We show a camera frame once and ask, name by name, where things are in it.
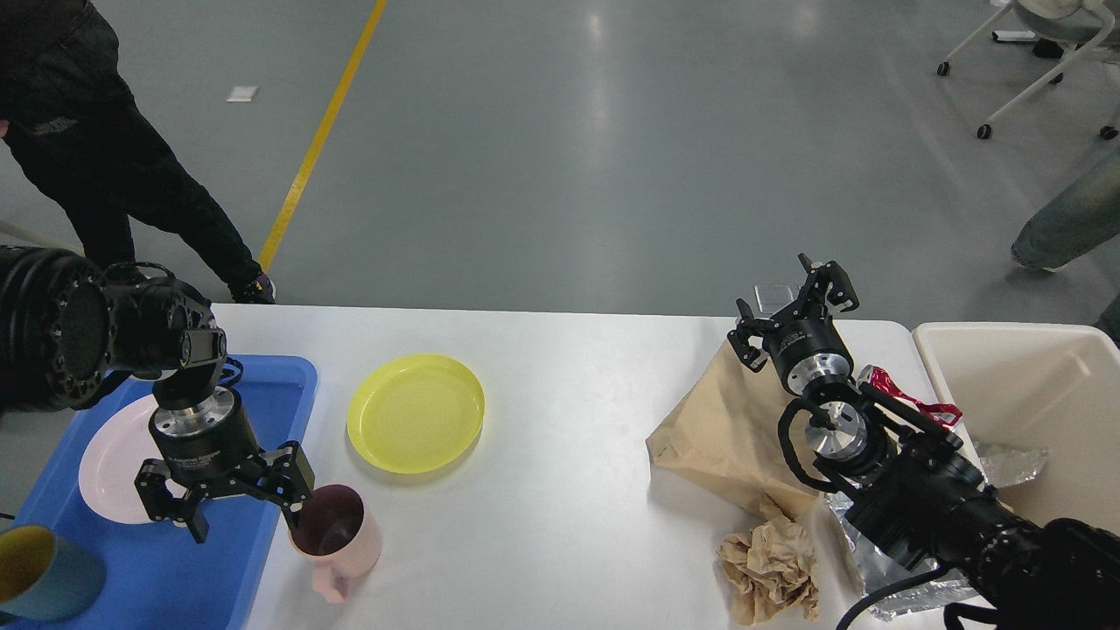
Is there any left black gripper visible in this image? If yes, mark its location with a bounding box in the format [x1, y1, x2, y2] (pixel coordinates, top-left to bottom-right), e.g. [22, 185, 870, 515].
[136, 387, 315, 545]

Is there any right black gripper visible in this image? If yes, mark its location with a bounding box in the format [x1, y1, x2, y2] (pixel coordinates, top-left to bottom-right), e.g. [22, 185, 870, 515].
[728, 254, 860, 397]

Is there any pink mug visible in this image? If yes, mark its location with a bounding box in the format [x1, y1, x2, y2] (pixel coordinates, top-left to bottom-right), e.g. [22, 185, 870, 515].
[289, 484, 383, 605]

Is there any brown paper bag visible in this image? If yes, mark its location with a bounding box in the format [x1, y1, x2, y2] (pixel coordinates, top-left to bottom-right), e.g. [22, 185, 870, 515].
[647, 342, 816, 518]

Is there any yellow plate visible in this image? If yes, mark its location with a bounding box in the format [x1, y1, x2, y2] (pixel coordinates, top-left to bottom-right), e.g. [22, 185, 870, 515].
[346, 353, 487, 475]

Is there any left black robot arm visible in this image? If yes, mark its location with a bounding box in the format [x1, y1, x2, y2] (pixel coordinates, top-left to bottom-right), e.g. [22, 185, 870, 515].
[1, 245, 312, 543]

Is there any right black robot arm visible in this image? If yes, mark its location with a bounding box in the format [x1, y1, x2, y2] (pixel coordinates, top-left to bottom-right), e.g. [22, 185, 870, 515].
[727, 254, 1119, 629]

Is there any floor socket plate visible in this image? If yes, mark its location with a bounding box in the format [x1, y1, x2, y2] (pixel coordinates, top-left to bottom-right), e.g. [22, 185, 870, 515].
[753, 282, 796, 319]

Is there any pink plate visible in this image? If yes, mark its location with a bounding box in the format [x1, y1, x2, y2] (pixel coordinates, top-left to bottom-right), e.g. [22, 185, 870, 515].
[80, 395, 164, 525]

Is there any blue plastic tray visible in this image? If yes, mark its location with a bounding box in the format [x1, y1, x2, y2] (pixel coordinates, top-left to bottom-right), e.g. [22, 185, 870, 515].
[3, 354, 319, 629]

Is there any crushed red can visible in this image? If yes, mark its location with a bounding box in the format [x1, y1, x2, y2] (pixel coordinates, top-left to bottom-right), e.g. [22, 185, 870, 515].
[856, 364, 963, 430]

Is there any blue yellow cup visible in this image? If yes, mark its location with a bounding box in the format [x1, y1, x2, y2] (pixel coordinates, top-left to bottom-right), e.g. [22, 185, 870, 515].
[1, 525, 108, 622]

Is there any crumpled brown paper ball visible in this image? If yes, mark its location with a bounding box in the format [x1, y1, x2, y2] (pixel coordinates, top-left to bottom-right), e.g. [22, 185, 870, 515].
[717, 495, 820, 627]

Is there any beige waste bin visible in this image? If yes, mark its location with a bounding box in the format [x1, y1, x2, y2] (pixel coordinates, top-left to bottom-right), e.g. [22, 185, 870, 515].
[913, 322, 1119, 532]

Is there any crumpled foil in bin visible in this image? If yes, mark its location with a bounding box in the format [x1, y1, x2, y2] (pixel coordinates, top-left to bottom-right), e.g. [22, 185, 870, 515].
[976, 441, 1051, 489]

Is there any aluminium foil tray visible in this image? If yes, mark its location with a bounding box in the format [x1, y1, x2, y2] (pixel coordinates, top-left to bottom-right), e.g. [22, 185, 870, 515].
[822, 493, 977, 622]

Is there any person in grey jeans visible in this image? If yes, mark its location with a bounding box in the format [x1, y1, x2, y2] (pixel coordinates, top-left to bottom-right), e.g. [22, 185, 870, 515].
[1011, 151, 1119, 272]

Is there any white office chair right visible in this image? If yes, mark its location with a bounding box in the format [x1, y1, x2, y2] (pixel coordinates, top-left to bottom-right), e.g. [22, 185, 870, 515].
[936, 0, 1120, 141]

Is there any person in black clothes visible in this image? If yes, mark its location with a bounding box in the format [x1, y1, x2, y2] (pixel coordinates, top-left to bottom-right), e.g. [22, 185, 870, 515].
[1, 1, 276, 305]

